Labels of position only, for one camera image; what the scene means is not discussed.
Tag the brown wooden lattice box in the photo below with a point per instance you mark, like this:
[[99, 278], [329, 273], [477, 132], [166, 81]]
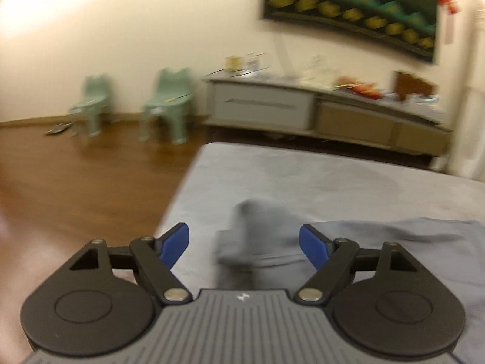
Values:
[[413, 82]]

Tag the dark green wall painting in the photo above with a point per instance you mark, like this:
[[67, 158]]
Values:
[[360, 3]]

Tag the grey-blue pants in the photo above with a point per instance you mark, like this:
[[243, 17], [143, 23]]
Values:
[[435, 242]]

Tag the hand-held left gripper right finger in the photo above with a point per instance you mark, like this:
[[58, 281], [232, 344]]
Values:
[[312, 246]]

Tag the red fruit plate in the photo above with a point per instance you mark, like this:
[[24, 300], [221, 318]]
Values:
[[358, 86]]

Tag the cluster of clear glass jars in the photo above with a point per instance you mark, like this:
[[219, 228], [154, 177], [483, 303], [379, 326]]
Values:
[[318, 70]]

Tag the low grey-brown TV cabinet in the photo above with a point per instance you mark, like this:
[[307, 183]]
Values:
[[265, 106]]

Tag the small grey clutter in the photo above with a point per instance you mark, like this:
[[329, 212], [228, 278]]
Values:
[[58, 129]]

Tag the green frog stool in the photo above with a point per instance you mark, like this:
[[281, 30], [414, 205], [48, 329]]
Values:
[[89, 106], [168, 106]]

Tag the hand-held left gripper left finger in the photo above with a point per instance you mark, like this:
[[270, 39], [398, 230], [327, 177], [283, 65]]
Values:
[[174, 244]]

